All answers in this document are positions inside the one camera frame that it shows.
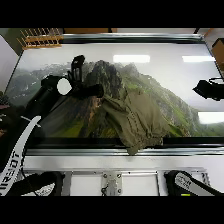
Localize wooden rack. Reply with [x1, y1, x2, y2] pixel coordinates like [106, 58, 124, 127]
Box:
[16, 27, 65, 51]

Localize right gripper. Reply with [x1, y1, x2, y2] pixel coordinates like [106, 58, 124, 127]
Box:
[192, 79, 218, 101]

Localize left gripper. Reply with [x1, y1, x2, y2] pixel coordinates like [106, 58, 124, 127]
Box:
[68, 81, 105, 100]

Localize olive green pants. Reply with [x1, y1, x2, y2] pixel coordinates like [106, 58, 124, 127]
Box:
[100, 87, 175, 156]

